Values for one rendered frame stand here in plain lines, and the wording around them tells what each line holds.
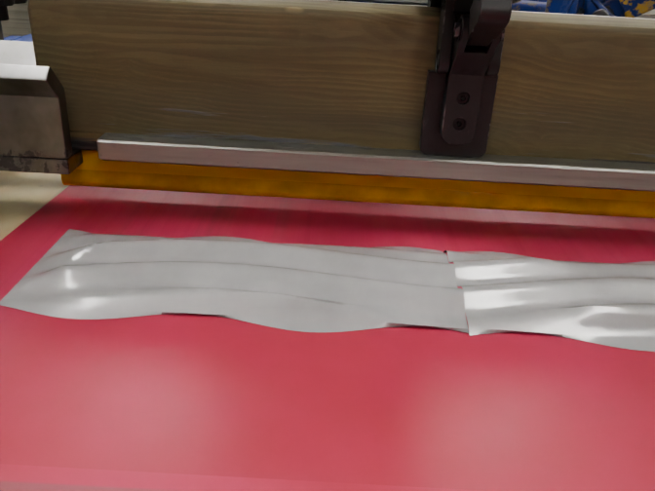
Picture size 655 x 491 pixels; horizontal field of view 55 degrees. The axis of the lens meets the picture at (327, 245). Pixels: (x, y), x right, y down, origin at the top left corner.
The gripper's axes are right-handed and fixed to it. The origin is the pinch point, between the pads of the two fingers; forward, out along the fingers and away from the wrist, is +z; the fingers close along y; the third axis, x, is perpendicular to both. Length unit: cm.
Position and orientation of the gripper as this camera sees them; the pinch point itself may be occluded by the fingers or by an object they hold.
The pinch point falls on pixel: (450, 104)
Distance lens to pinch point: 32.9
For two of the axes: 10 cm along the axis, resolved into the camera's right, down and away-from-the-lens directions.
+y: -0.2, 4.4, -9.0
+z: -0.5, 9.0, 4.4
